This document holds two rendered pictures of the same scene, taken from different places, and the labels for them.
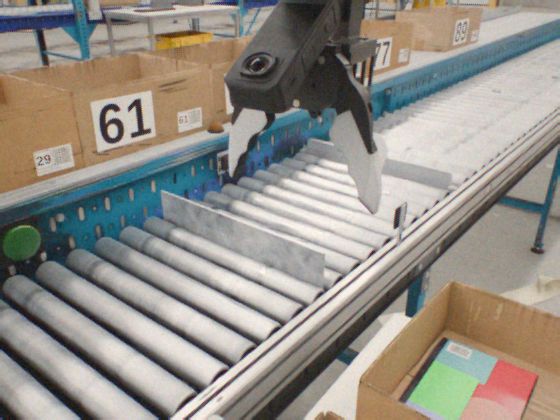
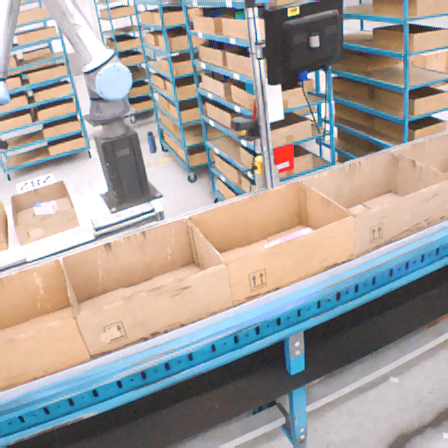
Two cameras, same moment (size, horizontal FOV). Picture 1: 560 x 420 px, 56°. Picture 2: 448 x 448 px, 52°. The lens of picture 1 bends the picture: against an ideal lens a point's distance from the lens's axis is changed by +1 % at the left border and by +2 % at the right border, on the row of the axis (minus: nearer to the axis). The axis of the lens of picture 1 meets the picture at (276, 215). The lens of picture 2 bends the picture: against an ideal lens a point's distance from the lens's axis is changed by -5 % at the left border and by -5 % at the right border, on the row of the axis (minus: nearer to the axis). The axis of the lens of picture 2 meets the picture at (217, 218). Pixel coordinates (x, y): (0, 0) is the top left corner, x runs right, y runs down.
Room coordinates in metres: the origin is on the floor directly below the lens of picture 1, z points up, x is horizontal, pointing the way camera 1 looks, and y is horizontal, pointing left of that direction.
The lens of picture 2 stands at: (1.48, 1.66, 1.72)
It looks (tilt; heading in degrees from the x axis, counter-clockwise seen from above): 29 degrees down; 212
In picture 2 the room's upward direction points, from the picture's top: 9 degrees counter-clockwise
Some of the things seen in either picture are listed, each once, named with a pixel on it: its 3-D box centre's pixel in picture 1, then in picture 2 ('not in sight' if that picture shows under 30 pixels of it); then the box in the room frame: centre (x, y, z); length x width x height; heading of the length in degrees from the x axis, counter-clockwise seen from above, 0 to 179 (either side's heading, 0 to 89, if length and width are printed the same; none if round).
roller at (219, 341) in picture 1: (150, 301); not in sight; (0.79, 0.23, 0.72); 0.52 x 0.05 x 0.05; 51
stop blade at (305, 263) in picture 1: (234, 236); not in sight; (0.97, 0.09, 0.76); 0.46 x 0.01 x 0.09; 51
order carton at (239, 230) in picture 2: not in sight; (270, 241); (0.39, 1.14, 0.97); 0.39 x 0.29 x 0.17; 141
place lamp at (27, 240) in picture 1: (22, 243); not in sight; (0.86, 0.48, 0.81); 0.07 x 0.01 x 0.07; 141
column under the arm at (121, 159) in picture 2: not in sight; (122, 165); (-0.11, 0.17, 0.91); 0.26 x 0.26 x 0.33; 54
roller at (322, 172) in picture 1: (353, 184); not in sight; (1.35, -0.22, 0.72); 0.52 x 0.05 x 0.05; 51
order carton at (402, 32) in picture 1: (357, 47); not in sight; (2.21, -0.33, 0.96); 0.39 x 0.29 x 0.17; 141
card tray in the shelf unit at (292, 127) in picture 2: not in sight; (271, 126); (-1.04, 0.54, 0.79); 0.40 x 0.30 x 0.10; 52
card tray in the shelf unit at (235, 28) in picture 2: not in sight; (260, 24); (-1.04, 0.54, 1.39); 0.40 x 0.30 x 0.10; 50
